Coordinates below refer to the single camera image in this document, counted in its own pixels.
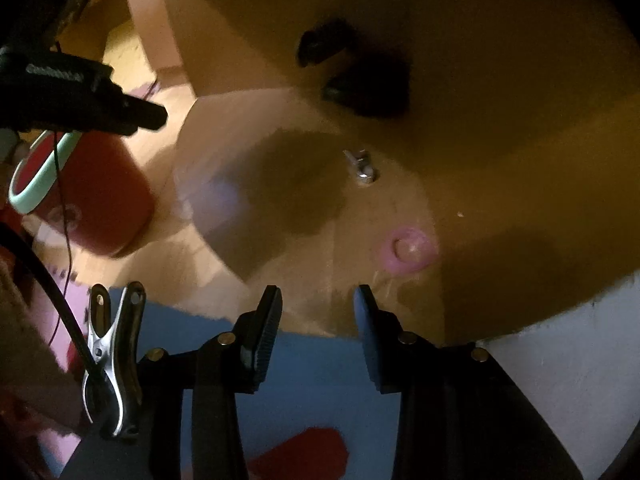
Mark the metal spring clip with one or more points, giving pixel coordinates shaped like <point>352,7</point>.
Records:
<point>112,360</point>

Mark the red bin green rim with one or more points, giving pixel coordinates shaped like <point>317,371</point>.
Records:
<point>100,190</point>

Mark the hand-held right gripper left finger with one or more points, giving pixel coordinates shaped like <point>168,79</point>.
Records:
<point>267,330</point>

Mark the black object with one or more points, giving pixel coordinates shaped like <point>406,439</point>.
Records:
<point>370,85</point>

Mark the pink round cap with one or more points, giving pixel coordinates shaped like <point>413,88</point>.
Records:
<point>409,250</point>

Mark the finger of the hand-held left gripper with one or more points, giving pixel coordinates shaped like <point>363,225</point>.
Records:
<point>147,115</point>

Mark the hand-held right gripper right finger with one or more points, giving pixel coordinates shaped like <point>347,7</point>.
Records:
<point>370,340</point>

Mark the wooden corner shelf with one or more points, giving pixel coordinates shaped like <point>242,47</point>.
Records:
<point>500,110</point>

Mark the small metal fitting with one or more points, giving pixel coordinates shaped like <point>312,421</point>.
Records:
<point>361,166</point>

